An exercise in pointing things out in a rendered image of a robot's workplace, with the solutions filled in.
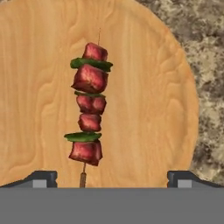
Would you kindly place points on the round wooden cutting board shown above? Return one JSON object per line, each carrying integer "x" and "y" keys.
{"x": 145, "y": 110}

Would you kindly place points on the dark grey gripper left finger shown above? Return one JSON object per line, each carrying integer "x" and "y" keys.
{"x": 43, "y": 176}

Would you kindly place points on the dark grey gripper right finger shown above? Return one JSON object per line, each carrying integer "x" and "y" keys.
{"x": 180, "y": 176}

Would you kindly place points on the meat and pepper kebab skewer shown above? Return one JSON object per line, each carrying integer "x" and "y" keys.
{"x": 89, "y": 80}

